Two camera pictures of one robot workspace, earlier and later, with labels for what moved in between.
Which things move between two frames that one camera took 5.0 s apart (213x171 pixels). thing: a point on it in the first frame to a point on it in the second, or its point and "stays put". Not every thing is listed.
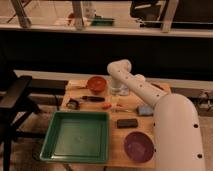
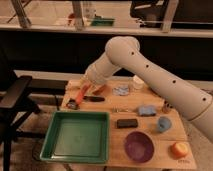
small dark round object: x=73 y=104 stays put
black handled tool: x=94 y=99 stays put
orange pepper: x=106 y=106 to x=81 y=95
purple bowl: x=139 y=146 stays put
